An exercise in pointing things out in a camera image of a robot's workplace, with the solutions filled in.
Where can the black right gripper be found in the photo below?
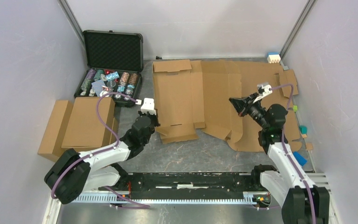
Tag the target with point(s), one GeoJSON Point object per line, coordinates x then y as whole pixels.
{"type": "Point", "coordinates": [242, 105]}

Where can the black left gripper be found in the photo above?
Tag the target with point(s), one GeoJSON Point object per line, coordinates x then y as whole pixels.
{"type": "Point", "coordinates": [154, 116]}

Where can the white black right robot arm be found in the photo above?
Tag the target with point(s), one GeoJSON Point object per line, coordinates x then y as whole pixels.
{"type": "Point", "coordinates": [300, 199]}

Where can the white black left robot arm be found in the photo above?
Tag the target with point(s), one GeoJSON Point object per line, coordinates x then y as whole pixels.
{"type": "Point", "coordinates": [75, 172]}

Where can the lower flat cardboard sheet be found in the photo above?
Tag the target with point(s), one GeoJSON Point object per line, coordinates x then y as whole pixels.
{"type": "Point", "coordinates": [265, 106]}

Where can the white blue toy block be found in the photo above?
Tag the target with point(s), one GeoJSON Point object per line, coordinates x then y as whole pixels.
{"type": "Point", "coordinates": [273, 57]}

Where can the teal toy block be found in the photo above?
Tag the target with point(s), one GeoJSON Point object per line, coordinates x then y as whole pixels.
{"type": "Point", "coordinates": [303, 129]}

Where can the black poker chip case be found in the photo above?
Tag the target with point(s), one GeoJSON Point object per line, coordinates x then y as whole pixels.
{"type": "Point", "coordinates": [117, 59]}

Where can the blue green striped block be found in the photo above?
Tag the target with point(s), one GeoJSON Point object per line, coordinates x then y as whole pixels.
{"type": "Point", "coordinates": [300, 159]}

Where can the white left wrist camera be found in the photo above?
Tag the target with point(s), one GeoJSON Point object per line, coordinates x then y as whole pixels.
{"type": "Point", "coordinates": [147, 106]}

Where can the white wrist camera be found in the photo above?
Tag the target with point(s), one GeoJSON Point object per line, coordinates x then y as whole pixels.
{"type": "Point", "coordinates": [264, 90]}
{"type": "Point", "coordinates": [147, 106]}

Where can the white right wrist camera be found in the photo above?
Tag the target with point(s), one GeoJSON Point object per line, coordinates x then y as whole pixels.
{"type": "Point", "coordinates": [264, 90]}

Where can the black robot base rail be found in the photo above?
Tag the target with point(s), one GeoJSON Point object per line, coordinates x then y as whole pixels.
{"type": "Point", "coordinates": [195, 185]}

